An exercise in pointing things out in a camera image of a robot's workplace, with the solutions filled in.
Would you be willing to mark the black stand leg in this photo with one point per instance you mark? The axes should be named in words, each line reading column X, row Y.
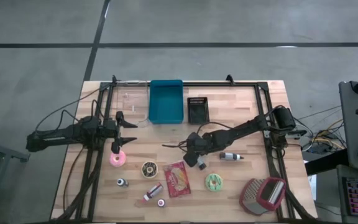
column 325, row 163

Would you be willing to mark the red metal box grater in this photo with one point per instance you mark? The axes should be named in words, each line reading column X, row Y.
column 261, row 196

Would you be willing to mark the clear plastic bin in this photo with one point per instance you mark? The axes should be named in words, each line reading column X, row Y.
column 132, row 99

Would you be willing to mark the chocolate frosted toy donut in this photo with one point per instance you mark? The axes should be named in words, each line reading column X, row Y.
column 149, row 169

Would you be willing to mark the blue plastic bin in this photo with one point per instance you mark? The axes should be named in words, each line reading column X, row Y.
column 166, row 102

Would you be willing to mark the pink frosted toy donut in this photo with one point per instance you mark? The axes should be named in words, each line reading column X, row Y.
column 117, row 158

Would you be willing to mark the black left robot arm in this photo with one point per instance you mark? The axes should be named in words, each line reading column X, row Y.
column 61, row 135

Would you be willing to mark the black slotted plastic basket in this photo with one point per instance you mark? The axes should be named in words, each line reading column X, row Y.
column 198, row 110

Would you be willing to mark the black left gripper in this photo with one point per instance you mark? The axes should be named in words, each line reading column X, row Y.
column 110, row 129

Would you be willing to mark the black aluminium table frame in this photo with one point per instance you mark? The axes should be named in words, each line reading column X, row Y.
column 222, row 84

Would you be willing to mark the green frosted toy donut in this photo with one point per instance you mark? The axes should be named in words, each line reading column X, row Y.
column 213, row 182

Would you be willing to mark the red popcorn packet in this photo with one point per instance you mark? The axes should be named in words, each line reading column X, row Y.
column 177, row 179

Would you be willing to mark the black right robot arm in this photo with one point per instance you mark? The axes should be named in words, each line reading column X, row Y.
column 244, row 127

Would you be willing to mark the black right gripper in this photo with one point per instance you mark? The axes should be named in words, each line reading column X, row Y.
column 197, row 144

